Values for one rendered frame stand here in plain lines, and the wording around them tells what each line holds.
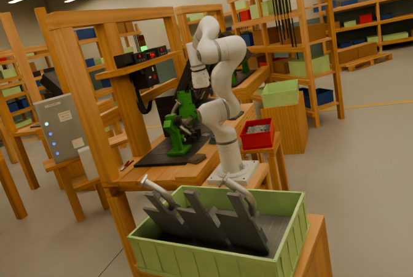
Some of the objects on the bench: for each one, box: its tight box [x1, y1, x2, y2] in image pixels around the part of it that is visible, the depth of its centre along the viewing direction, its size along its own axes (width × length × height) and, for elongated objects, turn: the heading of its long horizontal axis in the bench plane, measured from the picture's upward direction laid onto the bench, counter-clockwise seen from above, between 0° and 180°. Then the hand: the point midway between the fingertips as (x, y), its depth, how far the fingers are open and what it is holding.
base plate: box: [133, 120, 226, 168], centre depth 264 cm, size 42×110×2 cm, turn 16°
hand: (204, 95), depth 195 cm, fingers open, 8 cm apart
